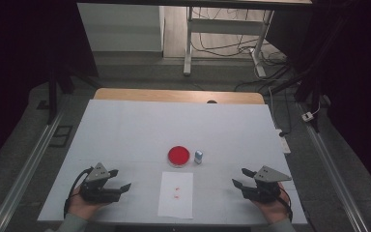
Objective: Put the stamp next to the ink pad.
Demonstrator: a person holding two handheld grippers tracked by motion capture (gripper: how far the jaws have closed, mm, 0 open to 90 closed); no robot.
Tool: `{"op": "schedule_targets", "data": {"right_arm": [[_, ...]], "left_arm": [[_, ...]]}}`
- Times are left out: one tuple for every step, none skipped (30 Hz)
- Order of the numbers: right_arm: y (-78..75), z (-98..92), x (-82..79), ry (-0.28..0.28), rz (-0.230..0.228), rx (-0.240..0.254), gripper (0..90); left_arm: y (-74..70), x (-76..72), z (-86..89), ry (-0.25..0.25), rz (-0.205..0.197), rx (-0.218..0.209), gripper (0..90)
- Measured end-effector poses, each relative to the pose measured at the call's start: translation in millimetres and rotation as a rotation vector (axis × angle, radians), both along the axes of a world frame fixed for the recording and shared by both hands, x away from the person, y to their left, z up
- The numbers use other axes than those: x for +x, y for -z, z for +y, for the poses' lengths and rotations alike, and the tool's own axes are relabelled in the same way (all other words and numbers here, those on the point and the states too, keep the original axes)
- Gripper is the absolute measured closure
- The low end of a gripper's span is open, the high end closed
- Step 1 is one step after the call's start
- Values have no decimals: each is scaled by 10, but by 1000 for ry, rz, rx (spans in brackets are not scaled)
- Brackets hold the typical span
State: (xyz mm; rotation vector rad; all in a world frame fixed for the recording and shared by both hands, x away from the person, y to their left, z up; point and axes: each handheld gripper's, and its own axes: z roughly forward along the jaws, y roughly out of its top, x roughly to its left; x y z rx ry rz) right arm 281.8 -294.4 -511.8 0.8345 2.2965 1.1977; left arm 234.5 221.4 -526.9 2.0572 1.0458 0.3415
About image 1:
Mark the white desk frame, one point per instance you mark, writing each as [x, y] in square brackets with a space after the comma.
[225, 25]

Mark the dark curtain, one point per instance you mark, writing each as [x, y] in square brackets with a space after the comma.
[13, 48]
[360, 64]

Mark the small white adapter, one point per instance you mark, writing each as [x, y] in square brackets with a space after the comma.
[307, 116]

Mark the aluminium floor rail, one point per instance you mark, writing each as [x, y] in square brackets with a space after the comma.
[22, 180]
[335, 180]

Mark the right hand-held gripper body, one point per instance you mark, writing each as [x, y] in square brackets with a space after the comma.
[265, 191]

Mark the white table cover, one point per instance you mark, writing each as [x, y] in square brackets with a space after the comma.
[141, 129]

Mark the blue stamp cap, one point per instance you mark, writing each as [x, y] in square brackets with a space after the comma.
[198, 155]

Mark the person's left hand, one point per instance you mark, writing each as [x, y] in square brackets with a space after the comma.
[83, 209]

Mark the person's right hand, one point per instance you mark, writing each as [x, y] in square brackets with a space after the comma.
[277, 211]

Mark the black table grommet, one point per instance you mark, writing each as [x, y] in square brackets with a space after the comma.
[212, 102]

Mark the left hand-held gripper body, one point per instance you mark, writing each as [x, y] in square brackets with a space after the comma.
[93, 191]

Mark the white paper sheet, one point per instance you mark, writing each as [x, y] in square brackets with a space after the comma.
[175, 206]

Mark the white cabinet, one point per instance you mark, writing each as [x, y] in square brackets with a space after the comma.
[119, 29]

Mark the wooden table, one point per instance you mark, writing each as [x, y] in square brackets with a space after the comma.
[174, 95]

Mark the blue and white stamp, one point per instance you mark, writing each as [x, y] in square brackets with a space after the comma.
[198, 161]

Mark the white power strip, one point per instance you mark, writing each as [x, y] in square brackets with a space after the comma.
[285, 145]

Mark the round red ink pad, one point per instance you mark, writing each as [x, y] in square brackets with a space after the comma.
[178, 155]

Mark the black metal stand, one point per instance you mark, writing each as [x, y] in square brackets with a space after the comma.
[52, 96]
[315, 96]

